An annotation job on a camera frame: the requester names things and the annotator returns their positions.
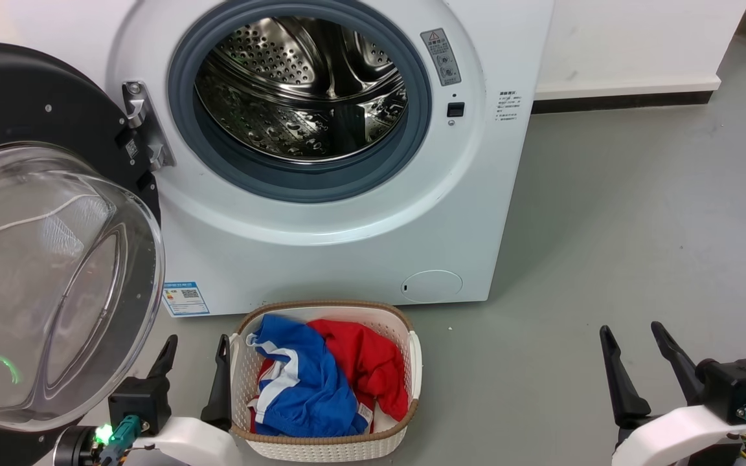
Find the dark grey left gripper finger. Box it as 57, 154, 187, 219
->
148, 335, 178, 379
201, 335, 232, 431

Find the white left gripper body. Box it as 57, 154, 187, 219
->
114, 419, 244, 466

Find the red garment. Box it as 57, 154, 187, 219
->
250, 318, 409, 433

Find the grey warning sticker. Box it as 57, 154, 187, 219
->
420, 28, 462, 87

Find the black round washer door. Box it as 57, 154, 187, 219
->
0, 42, 165, 447

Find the blue energy label sticker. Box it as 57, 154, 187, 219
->
163, 281, 210, 317

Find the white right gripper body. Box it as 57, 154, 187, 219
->
613, 406, 746, 466

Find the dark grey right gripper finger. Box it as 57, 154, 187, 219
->
600, 326, 652, 428
650, 322, 704, 405

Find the grey metal door hinge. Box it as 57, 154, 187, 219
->
120, 81, 176, 172

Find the teal left cable connector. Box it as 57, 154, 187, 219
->
98, 414, 142, 464

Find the round white filter cover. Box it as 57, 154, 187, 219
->
401, 270, 463, 304

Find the steel perforated drum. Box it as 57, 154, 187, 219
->
195, 16, 408, 162

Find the white woven-rim laundry basket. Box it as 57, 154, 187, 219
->
229, 300, 423, 463

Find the blue garment with white stripe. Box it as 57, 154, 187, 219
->
247, 314, 368, 436

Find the white washing machine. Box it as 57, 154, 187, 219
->
56, 0, 555, 318

